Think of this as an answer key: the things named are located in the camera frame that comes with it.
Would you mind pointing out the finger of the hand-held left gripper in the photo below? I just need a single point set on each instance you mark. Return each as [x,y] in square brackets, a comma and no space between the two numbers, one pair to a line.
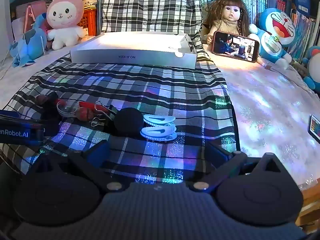
[51,126]

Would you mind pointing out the pink and white bunny plush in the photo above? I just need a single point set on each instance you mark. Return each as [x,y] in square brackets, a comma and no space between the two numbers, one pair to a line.
[65,15]

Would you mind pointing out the blue robot cat plush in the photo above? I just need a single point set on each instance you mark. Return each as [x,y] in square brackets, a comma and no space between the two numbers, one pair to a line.
[275,27]
[313,65]

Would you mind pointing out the white hair clip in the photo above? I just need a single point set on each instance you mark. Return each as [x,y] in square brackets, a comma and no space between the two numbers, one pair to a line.
[158,133]
[158,120]

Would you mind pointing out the smartphone in red case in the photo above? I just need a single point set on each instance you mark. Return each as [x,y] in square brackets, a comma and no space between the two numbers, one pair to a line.
[235,46]

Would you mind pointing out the thin stick with brown tip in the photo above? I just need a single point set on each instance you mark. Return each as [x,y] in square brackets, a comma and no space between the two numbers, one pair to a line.
[267,65]

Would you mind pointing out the dark red small object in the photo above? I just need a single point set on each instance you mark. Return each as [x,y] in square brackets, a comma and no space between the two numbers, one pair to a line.
[86,114]

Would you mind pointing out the red crayon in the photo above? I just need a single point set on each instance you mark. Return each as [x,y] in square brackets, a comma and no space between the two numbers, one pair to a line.
[96,107]

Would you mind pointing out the pink bag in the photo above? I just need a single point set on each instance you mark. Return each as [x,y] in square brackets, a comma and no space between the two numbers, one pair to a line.
[31,15]

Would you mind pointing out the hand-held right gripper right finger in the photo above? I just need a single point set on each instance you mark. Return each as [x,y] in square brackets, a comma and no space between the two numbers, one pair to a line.
[217,153]

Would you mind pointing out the black round cap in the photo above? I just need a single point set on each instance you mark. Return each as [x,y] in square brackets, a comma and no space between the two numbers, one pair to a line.
[128,123]

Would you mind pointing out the red plastic crate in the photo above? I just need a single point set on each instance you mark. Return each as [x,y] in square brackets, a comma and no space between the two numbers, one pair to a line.
[90,22]

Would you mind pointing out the clear plastic cup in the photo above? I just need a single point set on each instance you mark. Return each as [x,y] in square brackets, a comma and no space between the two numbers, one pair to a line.
[67,110]

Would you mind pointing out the blue plush toy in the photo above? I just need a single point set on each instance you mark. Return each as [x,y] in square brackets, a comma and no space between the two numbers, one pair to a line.
[30,42]

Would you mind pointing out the black and white plaid cloth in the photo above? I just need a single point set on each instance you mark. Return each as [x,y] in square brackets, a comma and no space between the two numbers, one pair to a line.
[155,87]

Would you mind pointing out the shallow white cardboard box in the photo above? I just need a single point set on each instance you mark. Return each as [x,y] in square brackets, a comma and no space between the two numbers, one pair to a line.
[130,55]

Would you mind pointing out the black binder clip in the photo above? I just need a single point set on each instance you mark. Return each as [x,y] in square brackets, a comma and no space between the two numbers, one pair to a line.
[107,126]
[192,48]
[112,112]

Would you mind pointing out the small screen device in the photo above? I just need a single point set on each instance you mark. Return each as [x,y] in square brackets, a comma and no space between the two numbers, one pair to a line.
[315,128]

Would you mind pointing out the long-haired doll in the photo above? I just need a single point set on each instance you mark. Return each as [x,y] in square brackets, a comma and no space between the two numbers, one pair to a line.
[231,15]

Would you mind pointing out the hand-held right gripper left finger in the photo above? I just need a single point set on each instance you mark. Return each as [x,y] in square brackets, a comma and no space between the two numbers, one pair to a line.
[98,152]

